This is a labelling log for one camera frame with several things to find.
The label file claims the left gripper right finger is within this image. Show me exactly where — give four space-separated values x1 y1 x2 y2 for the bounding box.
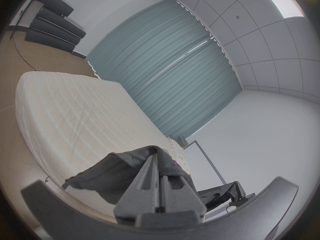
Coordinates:
161 175 208 221

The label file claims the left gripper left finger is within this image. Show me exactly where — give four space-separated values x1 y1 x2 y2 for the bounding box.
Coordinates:
114 153 161 226

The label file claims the black T-shirt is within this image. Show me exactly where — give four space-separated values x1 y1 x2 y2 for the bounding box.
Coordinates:
62 145 248 209

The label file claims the bed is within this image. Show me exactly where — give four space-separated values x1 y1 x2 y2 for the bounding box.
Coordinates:
15 71 227 225

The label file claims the white printed pillow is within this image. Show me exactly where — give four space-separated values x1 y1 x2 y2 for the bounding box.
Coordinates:
168 138 192 176

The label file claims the grey bedside table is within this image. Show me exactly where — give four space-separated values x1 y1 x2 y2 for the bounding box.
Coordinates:
169 135 187 146

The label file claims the black chest of drawers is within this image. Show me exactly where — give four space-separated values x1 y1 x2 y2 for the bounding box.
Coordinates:
25 5 87 55

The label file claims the black dressing table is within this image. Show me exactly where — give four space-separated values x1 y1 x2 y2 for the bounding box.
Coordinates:
10 0 75 39

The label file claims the black cable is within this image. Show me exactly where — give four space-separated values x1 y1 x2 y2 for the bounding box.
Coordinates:
11 38 41 72

